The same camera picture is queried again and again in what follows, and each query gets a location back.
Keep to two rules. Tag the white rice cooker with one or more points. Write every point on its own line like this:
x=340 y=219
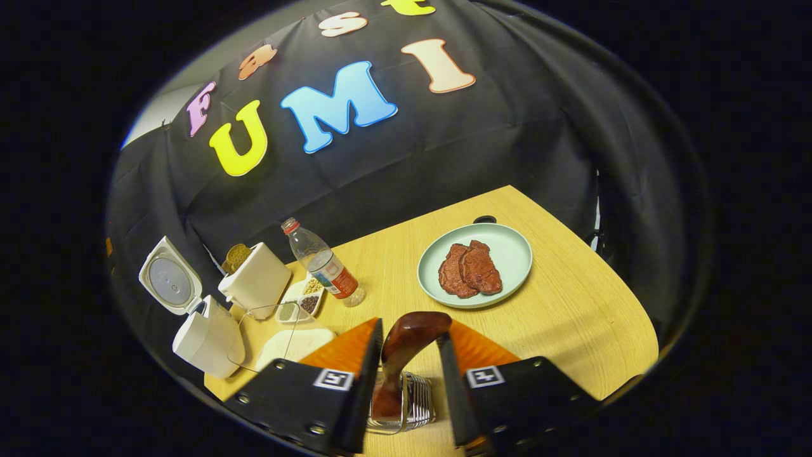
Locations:
x=209 y=336

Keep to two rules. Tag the white divided bean dish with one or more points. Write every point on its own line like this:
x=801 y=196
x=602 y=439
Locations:
x=298 y=304

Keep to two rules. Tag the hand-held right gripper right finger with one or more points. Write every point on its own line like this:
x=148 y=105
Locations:
x=453 y=400

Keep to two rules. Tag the white toaster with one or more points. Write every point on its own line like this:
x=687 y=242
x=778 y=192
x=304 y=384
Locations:
x=260 y=282

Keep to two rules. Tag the brown wooden spoon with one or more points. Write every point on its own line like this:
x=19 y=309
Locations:
x=406 y=343

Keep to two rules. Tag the clear plastic water bottle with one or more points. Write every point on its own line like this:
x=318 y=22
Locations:
x=323 y=266

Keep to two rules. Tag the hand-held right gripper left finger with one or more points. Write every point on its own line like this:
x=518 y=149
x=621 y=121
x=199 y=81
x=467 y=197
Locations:
x=363 y=406

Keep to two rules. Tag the pale green plate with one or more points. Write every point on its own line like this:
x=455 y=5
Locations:
x=510 y=254

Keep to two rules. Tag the black table grommet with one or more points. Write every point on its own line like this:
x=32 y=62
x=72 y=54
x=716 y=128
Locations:
x=485 y=219

